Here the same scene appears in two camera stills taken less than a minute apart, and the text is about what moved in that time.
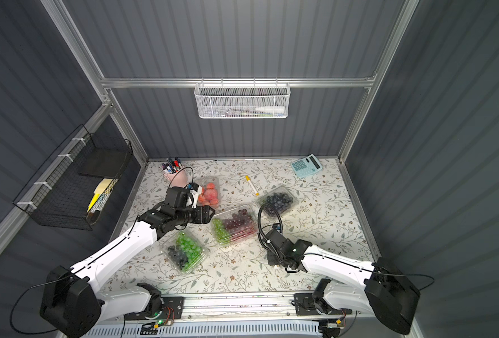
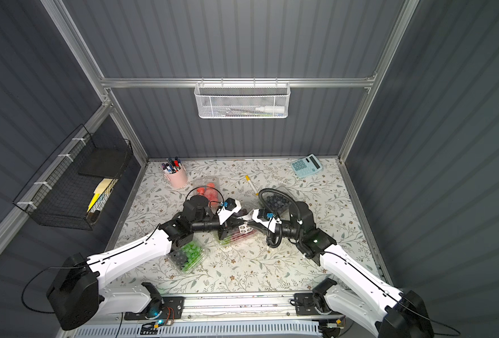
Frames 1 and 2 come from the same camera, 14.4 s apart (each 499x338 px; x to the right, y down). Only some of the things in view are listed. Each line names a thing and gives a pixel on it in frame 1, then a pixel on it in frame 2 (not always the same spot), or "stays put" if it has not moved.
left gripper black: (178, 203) to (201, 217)
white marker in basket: (270, 108) stays put
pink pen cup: (180, 179) stays put
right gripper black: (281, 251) to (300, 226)
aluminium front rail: (250, 307) stays put
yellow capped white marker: (248, 179) stays put
